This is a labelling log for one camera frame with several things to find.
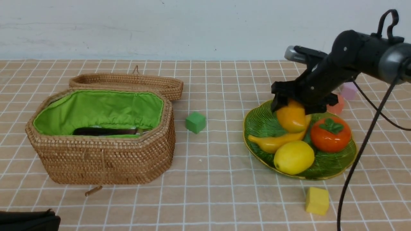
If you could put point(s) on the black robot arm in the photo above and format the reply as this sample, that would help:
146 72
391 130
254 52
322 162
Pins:
352 53

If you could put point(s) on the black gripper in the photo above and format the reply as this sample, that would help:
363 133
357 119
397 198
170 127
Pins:
314 87

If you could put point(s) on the yellow toy lemon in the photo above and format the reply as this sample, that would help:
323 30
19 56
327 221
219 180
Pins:
294 157

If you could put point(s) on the green foam cube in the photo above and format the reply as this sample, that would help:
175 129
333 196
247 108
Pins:
195 122

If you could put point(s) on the black object at bottom left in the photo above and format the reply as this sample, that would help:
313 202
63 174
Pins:
29 221

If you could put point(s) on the orange foam cube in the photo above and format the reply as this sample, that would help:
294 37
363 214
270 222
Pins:
337 108

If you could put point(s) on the woven wicker basket lid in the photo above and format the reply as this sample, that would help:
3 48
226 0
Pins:
170 88

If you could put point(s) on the purple toy eggplant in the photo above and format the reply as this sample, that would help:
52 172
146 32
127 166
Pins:
99 131

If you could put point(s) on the yellow toy banana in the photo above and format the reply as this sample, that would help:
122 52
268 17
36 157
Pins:
272 144

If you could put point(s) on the orange yellow toy mango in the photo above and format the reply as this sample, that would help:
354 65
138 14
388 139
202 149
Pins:
292 117

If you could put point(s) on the orange toy persimmon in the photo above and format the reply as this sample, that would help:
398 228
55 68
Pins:
330 134

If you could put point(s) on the wrist camera with grey edge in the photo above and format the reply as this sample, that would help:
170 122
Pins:
303 55

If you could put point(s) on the pink foam cube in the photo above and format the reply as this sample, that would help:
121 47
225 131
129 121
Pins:
349 91

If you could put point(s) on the green glass leaf plate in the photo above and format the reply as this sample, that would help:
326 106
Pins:
260 122

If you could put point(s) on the yellow foam cube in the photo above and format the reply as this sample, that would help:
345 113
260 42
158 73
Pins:
317 201

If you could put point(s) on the woven wicker basket green lining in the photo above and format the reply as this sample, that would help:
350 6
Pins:
103 160

